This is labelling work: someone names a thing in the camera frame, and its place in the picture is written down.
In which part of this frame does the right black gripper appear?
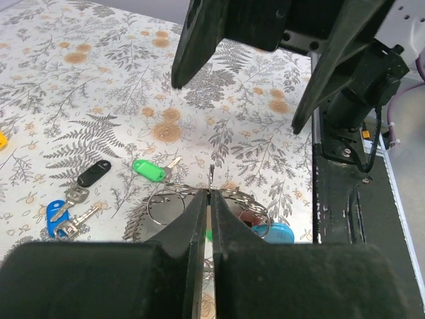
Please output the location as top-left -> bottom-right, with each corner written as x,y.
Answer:
171,0 -> 394,134

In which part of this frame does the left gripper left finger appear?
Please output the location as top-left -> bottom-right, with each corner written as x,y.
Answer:
0,189 -> 209,319

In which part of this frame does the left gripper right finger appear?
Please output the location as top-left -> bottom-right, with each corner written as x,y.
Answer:
211,191 -> 414,318

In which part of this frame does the green tag key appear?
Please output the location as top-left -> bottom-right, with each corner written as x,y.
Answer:
132,156 -> 182,183

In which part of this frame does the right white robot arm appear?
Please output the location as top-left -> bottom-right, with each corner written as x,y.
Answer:
171,1 -> 424,172

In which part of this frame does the blue tag key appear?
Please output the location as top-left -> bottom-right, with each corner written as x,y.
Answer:
46,200 -> 100,241

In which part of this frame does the black tag key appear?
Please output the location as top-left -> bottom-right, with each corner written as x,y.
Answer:
50,159 -> 112,222

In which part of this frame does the floral table mat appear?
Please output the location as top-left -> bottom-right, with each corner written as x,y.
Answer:
0,0 -> 315,319

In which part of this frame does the yellow tag key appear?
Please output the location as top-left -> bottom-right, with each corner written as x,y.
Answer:
0,132 -> 8,150

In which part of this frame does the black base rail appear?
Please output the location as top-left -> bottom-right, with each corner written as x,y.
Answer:
312,144 -> 424,308

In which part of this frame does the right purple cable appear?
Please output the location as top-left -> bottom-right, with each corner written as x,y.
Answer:
386,49 -> 425,149

